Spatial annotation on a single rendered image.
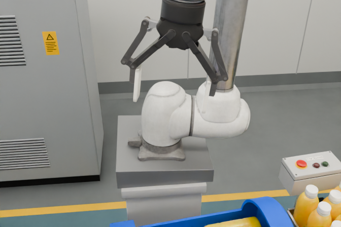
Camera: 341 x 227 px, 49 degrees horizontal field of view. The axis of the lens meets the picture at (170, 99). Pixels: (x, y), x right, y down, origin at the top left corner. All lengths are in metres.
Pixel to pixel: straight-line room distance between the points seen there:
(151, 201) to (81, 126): 1.18
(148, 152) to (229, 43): 0.51
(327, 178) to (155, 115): 0.66
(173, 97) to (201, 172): 0.31
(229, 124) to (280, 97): 2.63
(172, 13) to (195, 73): 3.19
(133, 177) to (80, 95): 1.11
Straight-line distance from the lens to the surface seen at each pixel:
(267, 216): 1.06
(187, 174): 1.41
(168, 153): 1.42
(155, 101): 1.30
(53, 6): 2.18
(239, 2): 1.20
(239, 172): 2.97
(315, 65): 4.17
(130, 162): 1.41
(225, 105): 1.30
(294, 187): 1.43
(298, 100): 3.95
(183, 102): 1.33
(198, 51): 0.67
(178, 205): 1.52
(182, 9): 0.62
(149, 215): 1.55
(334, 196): 1.34
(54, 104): 2.46
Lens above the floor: 2.03
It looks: 33 degrees down
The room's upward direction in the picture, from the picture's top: straight up
